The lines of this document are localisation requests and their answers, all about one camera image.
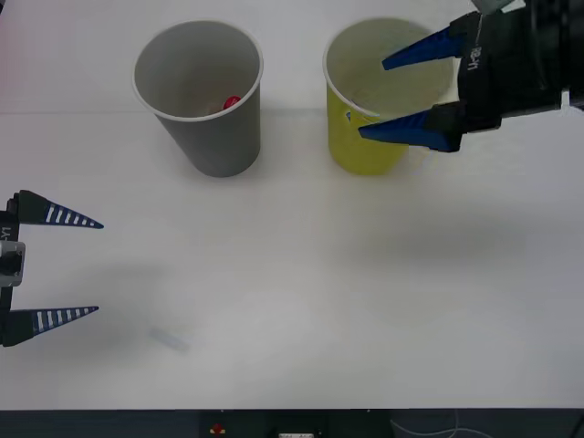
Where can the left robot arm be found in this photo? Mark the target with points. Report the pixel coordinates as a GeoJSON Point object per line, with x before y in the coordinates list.
{"type": "Point", "coordinates": [17, 248]}

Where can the dark robot base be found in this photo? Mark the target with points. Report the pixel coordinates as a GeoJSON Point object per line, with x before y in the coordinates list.
{"type": "Point", "coordinates": [91, 424]}

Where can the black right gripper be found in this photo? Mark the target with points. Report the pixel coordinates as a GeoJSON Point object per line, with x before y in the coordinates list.
{"type": "Point", "coordinates": [502, 77]}

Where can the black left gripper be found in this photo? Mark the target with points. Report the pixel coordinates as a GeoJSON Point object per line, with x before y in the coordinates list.
{"type": "Point", "coordinates": [11, 223]}

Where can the yellow-green plastic bin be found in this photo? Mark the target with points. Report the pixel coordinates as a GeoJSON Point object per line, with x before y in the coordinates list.
{"type": "Point", "coordinates": [360, 155]}

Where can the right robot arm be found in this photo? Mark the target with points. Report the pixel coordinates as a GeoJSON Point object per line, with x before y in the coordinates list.
{"type": "Point", "coordinates": [559, 45]}

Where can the clear plastic bottle red cap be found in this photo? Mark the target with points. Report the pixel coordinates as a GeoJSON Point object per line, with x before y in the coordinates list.
{"type": "Point", "coordinates": [232, 101]}

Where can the grey plastic bin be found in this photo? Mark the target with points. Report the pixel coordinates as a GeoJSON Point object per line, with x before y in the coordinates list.
{"type": "Point", "coordinates": [214, 146]}

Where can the red button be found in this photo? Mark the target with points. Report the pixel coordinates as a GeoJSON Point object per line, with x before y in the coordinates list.
{"type": "Point", "coordinates": [217, 429]}

